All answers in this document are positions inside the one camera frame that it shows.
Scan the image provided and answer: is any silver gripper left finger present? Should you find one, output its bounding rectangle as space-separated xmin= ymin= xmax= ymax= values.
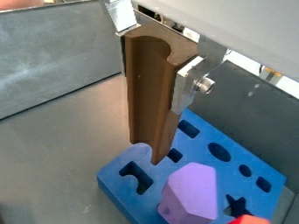
xmin=102 ymin=0 xmax=142 ymax=77

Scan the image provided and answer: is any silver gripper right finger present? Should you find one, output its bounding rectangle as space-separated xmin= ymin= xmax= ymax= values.
xmin=171 ymin=36 xmax=229 ymax=115

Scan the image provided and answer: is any blue shape-sorter block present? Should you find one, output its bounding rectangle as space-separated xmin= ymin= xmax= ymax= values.
xmin=98 ymin=110 xmax=286 ymax=224

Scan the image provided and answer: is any purple pentagon peg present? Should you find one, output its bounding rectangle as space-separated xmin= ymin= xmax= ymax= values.
xmin=157 ymin=163 xmax=218 ymax=224

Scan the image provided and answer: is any red hexagon peg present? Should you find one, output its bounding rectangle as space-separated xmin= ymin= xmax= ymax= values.
xmin=229 ymin=214 xmax=271 ymax=224

